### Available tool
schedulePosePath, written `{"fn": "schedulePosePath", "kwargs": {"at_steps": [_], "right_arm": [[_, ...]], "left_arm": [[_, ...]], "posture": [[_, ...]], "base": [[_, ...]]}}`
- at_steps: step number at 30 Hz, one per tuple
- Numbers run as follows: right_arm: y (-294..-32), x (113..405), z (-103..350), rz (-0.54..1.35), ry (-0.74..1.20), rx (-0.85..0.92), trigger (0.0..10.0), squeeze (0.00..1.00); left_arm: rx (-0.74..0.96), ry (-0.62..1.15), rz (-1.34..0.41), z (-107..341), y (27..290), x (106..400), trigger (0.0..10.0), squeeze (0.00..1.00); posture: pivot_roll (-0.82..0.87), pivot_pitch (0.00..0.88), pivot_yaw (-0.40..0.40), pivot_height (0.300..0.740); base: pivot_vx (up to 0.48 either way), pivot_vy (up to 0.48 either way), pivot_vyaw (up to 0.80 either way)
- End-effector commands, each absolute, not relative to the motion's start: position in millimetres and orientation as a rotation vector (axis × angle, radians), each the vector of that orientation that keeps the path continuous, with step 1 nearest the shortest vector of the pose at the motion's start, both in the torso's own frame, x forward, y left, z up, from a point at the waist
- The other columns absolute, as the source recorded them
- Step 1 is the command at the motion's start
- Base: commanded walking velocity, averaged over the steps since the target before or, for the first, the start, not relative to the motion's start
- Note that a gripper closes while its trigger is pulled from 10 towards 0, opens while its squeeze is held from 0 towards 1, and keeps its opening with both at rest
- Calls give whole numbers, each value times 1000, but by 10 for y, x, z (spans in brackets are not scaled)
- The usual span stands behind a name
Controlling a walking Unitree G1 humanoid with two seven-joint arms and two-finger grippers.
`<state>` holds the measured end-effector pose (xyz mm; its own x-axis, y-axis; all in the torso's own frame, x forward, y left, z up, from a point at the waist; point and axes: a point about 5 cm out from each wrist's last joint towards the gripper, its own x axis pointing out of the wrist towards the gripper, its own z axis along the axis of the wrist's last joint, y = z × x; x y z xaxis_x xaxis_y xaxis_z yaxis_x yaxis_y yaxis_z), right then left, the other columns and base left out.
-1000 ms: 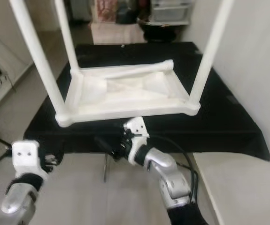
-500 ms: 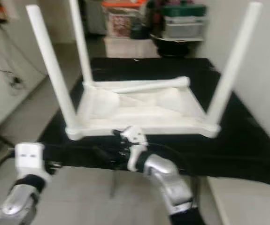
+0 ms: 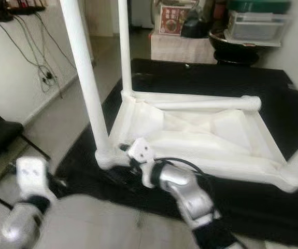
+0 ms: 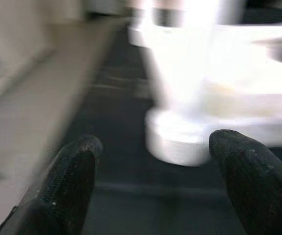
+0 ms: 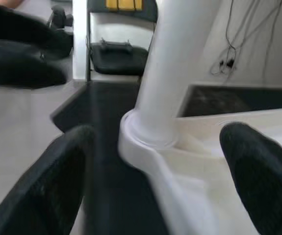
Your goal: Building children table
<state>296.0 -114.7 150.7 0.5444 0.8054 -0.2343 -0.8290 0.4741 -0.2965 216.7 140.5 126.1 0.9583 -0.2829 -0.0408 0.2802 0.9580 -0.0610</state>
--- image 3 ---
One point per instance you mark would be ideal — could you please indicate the white plastic table top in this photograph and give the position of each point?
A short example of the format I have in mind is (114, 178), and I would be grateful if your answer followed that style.
(195, 135)

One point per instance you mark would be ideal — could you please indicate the black plug adapter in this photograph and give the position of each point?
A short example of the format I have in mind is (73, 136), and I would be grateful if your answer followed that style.
(49, 77)

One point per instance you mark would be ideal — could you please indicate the black tablecloth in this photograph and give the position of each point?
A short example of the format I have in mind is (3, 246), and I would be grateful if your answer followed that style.
(200, 78)

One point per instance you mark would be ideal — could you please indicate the beige patterned low table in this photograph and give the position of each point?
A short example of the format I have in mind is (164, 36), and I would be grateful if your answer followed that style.
(180, 47)

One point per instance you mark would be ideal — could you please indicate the red printed box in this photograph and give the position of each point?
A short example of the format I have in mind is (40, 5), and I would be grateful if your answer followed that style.
(173, 19)

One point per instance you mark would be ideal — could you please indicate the black bag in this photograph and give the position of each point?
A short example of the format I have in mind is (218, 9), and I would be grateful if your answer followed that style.
(199, 25)

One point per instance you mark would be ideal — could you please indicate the large black bowl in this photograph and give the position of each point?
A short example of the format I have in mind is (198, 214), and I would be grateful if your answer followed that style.
(237, 52)

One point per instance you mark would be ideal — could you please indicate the clear box orange lid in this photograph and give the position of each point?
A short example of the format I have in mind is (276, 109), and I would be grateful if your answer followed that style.
(174, 2)

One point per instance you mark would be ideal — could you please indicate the white plastic container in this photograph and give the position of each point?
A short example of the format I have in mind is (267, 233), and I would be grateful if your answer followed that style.
(257, 26)

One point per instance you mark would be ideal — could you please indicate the green round lid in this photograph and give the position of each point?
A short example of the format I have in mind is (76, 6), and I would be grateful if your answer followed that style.
(260, 5)

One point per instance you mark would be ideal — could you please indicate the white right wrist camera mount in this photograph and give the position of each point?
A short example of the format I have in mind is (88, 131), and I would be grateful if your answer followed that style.
(141, 150)

